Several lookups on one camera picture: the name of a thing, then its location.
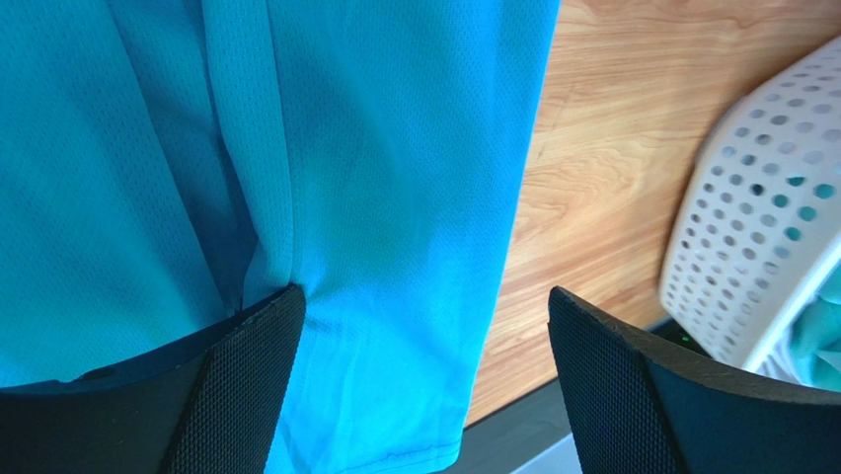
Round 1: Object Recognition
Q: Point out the white laundry basket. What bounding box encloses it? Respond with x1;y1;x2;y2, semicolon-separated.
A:
658;39;840;371

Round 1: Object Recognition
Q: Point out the teal blue t-shirt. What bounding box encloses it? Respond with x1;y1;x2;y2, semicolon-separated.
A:
1;1;561;473

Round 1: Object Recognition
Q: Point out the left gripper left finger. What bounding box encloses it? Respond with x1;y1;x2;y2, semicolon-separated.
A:
1;285;306;473

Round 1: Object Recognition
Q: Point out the mint green t-shirt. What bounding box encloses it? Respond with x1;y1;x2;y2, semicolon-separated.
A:
789;267;840;392

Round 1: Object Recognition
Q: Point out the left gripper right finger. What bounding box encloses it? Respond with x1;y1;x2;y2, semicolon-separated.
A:
548;287;840;473

